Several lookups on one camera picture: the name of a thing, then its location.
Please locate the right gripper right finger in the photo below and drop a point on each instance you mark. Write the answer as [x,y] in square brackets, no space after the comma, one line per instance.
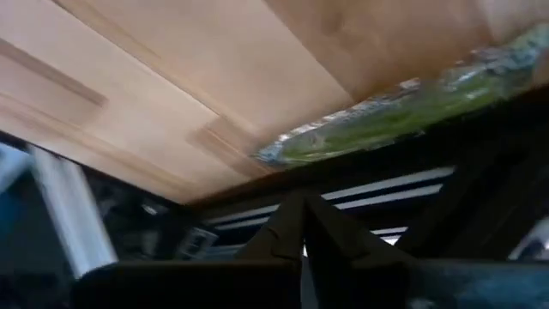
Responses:
[339,240]

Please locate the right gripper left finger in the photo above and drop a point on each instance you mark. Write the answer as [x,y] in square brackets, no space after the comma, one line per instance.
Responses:
[281,236]

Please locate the white metal post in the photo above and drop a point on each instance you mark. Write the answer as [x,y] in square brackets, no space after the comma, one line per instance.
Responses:
[73,214]

